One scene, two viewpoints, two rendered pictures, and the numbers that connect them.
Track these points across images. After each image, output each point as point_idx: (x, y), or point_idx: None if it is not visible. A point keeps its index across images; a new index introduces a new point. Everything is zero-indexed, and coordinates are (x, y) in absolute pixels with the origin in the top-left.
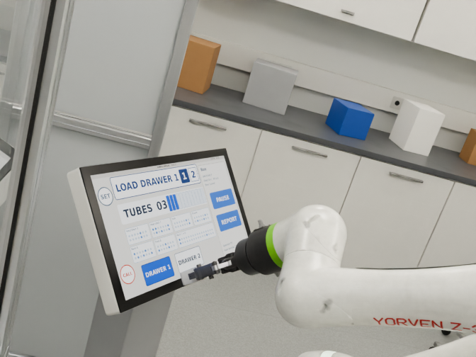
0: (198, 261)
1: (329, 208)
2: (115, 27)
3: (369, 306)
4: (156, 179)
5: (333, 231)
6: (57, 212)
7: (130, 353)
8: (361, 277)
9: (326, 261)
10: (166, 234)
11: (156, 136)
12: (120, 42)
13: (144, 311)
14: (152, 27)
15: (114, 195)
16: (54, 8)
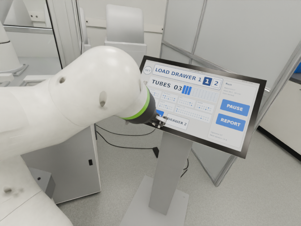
0: (182, 126)
1: (107, 47)
2: (271, 27)
3: None
4: (183, 75)
5: (74, 64)
6: None
7: (164, 156)
8: None
9: (42, 84)
10: (169, 102)
11: (273, 89)
12: (271, 36)
13: (169, 141)
14: (294, 22)
15: (152, 71)
16: None
